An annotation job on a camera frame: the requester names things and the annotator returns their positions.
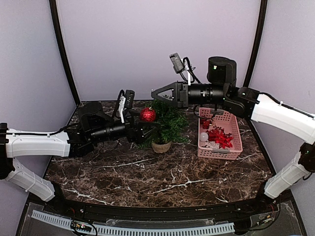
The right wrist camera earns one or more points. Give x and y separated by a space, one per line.
181 68

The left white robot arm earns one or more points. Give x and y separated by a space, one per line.
16 143

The black frame pole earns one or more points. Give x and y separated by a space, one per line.
256 42
62 50

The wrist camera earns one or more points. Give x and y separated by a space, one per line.
181 68
123 104

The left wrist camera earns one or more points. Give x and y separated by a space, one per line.
123 104

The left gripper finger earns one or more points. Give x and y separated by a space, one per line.
147 141
150 127

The white perforated cable duct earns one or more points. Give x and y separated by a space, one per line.
82 228

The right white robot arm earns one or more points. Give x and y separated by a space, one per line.
294 124

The small green christmas tree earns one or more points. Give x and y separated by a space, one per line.
172 126

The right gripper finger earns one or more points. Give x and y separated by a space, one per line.
170 90
169 100

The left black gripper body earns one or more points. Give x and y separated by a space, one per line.
102 134

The pink plastic basket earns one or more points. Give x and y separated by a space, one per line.
227 121

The right black frame pole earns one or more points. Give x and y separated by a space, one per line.
256 42

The left black frame pole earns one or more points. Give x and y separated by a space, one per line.
62 50

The red ball ornament cluster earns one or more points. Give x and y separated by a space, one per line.
217 136

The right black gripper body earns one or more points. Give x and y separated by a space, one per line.
216 95

